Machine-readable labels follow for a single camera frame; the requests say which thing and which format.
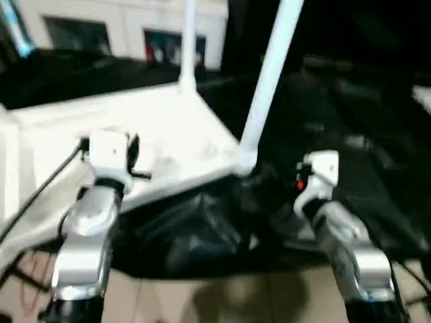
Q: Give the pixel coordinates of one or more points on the white plastic table leg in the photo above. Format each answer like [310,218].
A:
[188,50]
[269,67]

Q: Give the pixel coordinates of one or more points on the black metal table frame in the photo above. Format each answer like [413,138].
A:
[20,272]

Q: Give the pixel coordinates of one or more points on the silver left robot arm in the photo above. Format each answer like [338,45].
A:
[87,235]

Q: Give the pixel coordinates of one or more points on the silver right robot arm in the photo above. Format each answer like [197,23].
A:
[353,242]

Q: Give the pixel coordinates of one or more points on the black shiny mat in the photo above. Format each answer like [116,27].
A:
[336,134]

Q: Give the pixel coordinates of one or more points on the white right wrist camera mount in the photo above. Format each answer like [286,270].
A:
[323,168]

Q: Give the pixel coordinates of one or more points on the red white box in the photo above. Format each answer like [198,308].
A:
[149,50]

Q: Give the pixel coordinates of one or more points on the white display cabinet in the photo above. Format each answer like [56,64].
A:
[128,17]

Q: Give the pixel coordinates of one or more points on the light blue panel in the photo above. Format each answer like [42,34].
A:
[22,37]

